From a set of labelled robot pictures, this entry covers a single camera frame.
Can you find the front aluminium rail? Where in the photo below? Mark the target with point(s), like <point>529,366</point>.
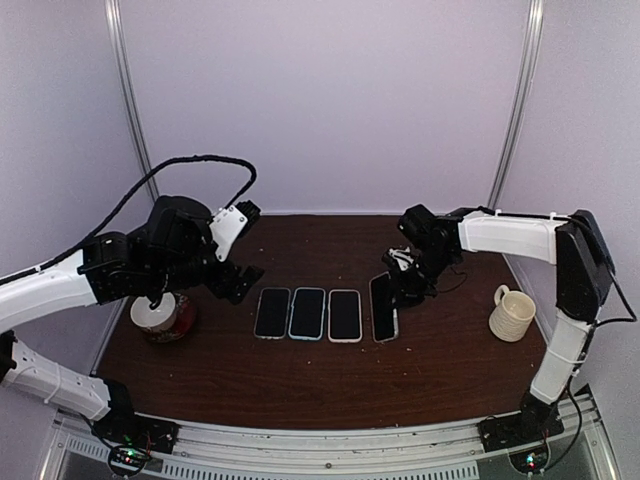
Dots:
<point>452,450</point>

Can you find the grey clear phone case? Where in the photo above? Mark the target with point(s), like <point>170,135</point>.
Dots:
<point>384,310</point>

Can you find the aluminium frame post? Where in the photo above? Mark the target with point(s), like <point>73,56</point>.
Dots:
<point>133,119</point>
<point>529,58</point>

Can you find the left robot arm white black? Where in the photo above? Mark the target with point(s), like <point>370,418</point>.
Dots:
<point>182,245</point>

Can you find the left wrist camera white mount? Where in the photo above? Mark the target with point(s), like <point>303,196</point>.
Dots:
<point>230,224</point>

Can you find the clear magsafe phone case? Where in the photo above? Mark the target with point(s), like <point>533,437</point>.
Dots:
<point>272,313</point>

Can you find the cream ribbed mug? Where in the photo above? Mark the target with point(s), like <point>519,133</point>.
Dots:
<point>512,315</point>

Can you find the left aluminium frame post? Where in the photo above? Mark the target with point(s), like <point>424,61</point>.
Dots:
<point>133,119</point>

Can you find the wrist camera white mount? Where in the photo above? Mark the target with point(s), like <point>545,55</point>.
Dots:
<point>398,259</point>
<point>230,224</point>

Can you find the white bowl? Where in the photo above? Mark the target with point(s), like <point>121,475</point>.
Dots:
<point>154,320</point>

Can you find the light blue phone case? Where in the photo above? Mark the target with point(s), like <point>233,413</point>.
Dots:
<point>307,314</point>

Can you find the pink phone case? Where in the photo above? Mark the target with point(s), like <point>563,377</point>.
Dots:
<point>345,316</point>

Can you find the silver smartphone black screen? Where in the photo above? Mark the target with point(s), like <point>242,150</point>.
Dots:
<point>272,312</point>

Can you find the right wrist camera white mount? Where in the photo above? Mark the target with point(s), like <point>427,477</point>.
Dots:
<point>398,259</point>

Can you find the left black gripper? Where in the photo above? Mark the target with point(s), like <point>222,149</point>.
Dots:
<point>221,285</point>

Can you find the right aluminium frame post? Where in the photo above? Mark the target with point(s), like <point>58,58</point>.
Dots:
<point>529,58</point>

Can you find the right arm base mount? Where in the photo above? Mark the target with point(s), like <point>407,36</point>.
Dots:
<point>524,433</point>

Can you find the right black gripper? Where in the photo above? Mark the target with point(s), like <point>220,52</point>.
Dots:
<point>403,291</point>

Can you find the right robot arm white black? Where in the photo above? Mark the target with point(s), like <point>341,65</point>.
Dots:
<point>573,244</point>

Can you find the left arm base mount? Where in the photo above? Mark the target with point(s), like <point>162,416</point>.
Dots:
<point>131,438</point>

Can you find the red floral saucer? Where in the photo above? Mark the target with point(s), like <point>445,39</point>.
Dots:
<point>186,312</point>

